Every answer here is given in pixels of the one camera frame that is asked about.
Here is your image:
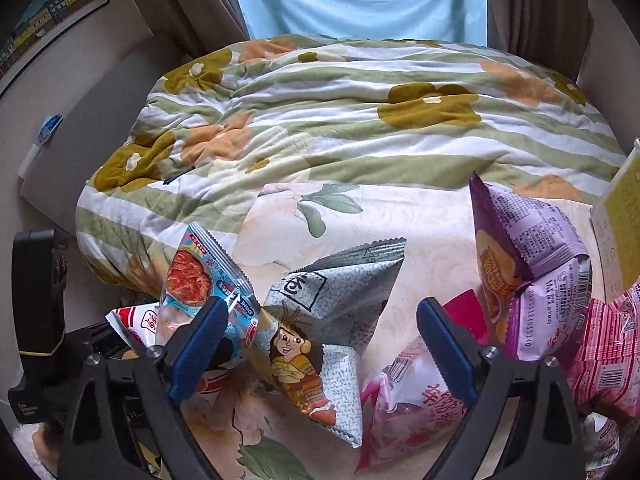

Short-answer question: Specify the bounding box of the floral tablecloth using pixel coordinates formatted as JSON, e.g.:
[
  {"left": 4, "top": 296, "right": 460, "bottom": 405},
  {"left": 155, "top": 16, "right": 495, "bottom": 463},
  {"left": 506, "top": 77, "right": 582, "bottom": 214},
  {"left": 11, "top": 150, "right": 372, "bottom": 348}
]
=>
[{"left": 179, "top": 182, "right": 602, "bottom": 480}]

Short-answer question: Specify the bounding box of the blue and white plastic gadget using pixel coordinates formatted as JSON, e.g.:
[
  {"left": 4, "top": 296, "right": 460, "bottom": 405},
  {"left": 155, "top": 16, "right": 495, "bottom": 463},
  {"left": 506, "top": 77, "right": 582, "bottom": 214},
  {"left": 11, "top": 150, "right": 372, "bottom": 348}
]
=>
[{"left": 18, "top": 113, "right": 64, "bottom": 179}]

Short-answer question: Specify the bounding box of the grey cartoon snack packet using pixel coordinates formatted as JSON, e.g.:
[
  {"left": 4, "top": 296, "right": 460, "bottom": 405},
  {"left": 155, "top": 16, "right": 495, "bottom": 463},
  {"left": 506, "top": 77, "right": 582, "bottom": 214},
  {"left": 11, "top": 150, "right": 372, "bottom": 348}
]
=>
[{"left": 254, "top": 237, "right": 407, "bottom": 450}]

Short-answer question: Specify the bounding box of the light blue snack packet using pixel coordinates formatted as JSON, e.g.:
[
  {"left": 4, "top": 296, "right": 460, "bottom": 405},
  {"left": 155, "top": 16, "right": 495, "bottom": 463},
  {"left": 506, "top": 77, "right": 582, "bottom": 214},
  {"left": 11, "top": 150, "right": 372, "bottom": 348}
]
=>
[{"left": 159, "top": 224, "right": 262, "bottom": 349}]

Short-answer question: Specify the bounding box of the purple snack packet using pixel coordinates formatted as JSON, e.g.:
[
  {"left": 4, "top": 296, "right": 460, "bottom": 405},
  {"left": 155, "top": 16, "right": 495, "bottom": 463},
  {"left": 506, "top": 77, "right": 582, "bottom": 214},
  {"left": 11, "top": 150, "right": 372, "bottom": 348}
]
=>
[{"left": 469, "top": 171, "right": 595, "bottom": 363}]

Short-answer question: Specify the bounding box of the pink translucent snack packet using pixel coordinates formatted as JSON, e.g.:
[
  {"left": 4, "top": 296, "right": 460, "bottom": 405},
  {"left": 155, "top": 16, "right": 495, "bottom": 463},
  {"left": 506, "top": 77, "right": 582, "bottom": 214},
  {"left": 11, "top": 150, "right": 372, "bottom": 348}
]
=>
[{"left": 354, "top": 290, "right": 490, "bottom": 475}]

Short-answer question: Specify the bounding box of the white blue snack packet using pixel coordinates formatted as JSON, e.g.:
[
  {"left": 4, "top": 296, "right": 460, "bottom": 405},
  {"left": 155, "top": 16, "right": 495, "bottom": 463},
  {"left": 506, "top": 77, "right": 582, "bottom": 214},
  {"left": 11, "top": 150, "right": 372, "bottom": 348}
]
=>
[{"left": 582, "top": 412, "right": 622, "bottom": 480}]

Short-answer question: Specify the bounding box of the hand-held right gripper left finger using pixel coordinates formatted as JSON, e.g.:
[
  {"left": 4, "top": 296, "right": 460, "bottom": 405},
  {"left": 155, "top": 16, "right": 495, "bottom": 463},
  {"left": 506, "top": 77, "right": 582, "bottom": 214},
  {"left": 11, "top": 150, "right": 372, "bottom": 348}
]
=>
[{"left": 57, "top": 296, "right": 229, "bottom": 480}]

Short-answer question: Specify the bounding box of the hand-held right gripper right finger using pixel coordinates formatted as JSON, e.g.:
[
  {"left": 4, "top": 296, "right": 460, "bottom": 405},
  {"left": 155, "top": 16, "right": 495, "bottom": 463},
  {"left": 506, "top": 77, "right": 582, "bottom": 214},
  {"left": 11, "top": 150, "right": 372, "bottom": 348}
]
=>
[{"left": 416, "top": 297, "right": 587, "bottom": 480}]

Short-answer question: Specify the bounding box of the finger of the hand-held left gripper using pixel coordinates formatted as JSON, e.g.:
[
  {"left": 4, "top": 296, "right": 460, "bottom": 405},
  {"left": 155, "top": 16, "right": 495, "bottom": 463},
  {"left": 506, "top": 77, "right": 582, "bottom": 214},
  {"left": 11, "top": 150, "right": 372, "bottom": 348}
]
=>
[{"left": 64, "top": 320, "right": 153, "bottom": 361}]

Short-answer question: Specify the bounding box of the floral striped blanket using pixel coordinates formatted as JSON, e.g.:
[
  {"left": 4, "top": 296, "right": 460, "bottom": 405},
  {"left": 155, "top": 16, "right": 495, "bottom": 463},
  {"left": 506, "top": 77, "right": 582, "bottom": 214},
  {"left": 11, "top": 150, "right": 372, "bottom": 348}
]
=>
[{"left": 75, "top": 34, "right": 629, "bottom": 312}]

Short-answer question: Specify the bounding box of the grey padded headboard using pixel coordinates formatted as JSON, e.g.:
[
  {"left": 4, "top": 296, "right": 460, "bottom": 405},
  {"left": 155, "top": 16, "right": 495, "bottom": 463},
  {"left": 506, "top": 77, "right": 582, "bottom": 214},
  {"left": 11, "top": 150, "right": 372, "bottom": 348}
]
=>
[{"left": 17, "top": 35, "right": 172, "bottom": 234}]

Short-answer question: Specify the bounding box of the green cardboard box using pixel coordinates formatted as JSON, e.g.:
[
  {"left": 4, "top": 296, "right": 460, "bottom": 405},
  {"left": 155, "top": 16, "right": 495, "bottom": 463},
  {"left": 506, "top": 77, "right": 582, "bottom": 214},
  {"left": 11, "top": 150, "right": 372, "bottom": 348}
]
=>
[{"left": 589, "top": 137, "right": 640, "bottom": 307}]

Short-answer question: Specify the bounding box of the framed wall poster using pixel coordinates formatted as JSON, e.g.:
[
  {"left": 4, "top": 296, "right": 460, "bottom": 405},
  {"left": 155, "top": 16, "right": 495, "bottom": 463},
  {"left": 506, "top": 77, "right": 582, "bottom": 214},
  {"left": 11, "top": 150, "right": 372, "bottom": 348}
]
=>
[{"left": 0, "top": 0, "right": 110, "bottom": 99}]

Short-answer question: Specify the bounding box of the pink striped snack packet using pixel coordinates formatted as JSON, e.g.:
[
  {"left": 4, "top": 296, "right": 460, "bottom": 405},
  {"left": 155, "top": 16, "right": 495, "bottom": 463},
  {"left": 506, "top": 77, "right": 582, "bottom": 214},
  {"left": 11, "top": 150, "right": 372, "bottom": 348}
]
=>
[{"left": 565, "top": 280, "right": 640, "bottom": 419}]

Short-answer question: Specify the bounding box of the person's left hand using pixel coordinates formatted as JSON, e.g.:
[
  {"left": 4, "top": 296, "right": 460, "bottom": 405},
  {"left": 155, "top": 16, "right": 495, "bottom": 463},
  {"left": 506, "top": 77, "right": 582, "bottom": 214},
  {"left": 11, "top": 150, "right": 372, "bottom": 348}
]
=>
[{"left": 31, "top": 427, "right": 63, "bottom": 477}]

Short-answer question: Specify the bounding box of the brown curtain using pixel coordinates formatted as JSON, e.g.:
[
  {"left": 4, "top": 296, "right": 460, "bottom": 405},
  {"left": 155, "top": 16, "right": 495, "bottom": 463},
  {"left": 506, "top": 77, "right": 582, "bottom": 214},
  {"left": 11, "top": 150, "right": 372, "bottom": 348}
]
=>
[
  {"left": 484, "top": 0, "right": 597, "bottom": 87},
  {"left": 150, "top": 0, "right": 252, "bottom": 62}
]

